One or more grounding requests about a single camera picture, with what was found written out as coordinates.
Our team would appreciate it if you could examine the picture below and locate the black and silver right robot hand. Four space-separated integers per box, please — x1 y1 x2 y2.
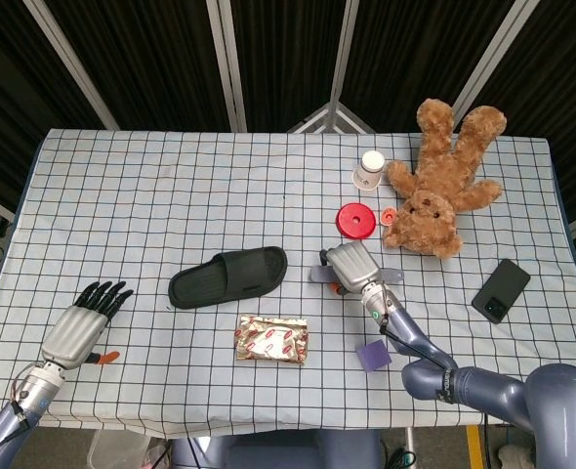
319 239 385 297

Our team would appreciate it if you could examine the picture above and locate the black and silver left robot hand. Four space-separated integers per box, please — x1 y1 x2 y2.
40 280 136 370

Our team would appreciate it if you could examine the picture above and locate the black rubber slipper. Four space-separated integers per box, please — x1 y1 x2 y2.
168 246 289 310

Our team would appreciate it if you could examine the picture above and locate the red round plastic lid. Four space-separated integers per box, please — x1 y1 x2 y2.
336 202 378 241

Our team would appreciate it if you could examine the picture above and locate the white paper cup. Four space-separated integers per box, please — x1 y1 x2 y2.
350 149 386 192

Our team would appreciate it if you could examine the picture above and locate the purple foam cube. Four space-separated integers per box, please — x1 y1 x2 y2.
354 340 393 375

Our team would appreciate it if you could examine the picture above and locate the brown teddy bear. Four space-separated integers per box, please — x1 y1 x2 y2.
382 98 509 260

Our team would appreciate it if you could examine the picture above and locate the gold foil tea package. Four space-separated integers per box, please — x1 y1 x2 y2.
233 315 309 366

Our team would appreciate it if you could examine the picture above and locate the black smartphone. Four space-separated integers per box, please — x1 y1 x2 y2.
471 258 532 325

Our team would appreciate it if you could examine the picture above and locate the white partition base foot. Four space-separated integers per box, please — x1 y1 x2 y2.
287 101 378 134

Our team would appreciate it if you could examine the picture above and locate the white checkered tablecloth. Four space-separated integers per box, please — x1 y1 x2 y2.
0 127 576 439

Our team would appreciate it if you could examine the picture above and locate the grey-blue robot torso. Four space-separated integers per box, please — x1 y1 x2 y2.
202 429 385 469

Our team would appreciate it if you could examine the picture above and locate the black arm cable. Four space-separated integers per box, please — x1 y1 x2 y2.
378 317 458 372

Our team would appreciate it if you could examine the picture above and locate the white partition frame post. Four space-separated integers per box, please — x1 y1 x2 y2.
205 0 248 132
451 0 533 116
325 0 362 107
22 0 121 131

